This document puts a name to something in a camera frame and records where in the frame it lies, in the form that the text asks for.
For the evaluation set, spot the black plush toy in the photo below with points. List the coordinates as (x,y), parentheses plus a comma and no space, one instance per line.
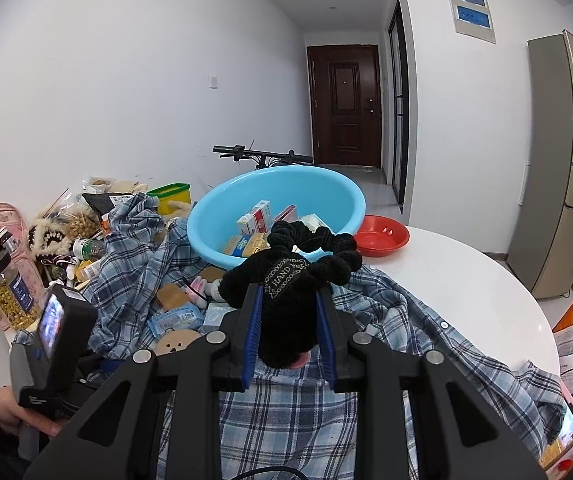
(286,310)

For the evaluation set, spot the green and yellow box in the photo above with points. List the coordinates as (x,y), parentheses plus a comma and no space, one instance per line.
(169,195)

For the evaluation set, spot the beige refrigerator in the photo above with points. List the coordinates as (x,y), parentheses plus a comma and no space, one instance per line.
(556,160)

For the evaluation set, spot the dark brown door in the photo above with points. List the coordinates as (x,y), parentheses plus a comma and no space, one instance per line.
(346,110)

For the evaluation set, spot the grey-blue cardboard box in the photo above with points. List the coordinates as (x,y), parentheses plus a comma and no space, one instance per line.
(216,316)

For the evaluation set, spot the wall electrical panel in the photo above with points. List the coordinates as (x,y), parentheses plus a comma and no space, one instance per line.
(469,10)

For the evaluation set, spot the blue plastic basin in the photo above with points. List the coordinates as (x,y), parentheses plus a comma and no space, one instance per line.
(206,240)

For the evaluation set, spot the white flat box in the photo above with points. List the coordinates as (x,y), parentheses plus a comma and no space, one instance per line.
(316,222)

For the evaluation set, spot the brown cardboard piece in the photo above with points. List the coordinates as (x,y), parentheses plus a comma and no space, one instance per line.
(171,297)

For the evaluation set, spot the orange packet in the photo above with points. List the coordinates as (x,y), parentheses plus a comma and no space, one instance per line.
(105,224)

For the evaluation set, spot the small white bunny toy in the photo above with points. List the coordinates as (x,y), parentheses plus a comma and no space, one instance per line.
(204,290)

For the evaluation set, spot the white light switch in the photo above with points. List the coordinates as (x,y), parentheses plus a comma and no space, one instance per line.
(213,81)

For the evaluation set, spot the black and cream fuzzy hat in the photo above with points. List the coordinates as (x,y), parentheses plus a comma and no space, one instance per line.
(49,240)

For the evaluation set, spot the blue barcode tissue pack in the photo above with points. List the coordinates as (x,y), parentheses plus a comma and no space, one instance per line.
(176,317)

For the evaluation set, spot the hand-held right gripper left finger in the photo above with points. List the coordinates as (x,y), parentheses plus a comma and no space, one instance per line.
(251,330)

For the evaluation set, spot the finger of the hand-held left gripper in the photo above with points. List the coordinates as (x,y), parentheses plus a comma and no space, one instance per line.
(99,375)

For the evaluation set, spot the person's left hand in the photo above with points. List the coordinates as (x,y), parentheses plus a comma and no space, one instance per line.
(11,410)

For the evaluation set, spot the pink and white toy tablet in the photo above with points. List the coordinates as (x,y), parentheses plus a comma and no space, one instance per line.
(566,435)

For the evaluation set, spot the red plastic bowl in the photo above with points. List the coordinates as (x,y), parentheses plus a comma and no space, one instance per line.
(381,245)

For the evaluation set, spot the clear bag of nuts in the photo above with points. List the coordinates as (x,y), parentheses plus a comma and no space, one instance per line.
(81,225)

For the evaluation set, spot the black framed glass door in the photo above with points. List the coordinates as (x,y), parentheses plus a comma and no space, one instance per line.
(399,110)

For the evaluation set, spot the red and white carton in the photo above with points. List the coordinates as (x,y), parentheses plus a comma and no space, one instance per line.
(255,217)

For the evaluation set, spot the cream plush toy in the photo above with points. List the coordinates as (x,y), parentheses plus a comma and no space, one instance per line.
(179,207)

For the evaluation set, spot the tan round silicone case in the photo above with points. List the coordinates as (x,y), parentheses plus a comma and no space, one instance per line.
(176,342)

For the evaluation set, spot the blue label jar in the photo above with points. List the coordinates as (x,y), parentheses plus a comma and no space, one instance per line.
(11,300)

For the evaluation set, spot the blue plaid shirt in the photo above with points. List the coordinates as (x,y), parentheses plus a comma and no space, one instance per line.
(416,320)

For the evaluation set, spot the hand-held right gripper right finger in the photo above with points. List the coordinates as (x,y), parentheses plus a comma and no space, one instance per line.
(324,340)

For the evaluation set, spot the green label plastic bottle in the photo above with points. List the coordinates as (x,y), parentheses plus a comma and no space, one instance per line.
(86,249)

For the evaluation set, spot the black foil packet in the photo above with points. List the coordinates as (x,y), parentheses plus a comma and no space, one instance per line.
(99,205)

